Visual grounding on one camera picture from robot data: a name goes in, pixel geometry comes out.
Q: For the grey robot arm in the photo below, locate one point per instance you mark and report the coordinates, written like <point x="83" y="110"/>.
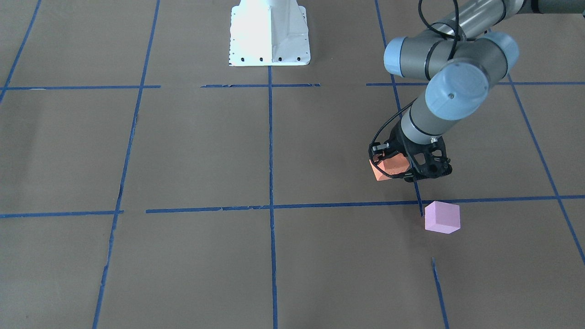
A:
<point x="461" y="60"/>

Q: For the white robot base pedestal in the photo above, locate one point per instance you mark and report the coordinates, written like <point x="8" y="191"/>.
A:
<point x="269" y="33"/>

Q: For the orange foam cube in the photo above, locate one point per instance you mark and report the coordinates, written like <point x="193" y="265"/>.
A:
<point x="404" y="166"/>

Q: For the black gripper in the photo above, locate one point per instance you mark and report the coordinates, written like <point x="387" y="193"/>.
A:
<point x="400" y="142"/>

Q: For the pink foam cube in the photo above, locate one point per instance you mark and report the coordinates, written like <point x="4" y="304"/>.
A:
<point x="442" y="217"/>

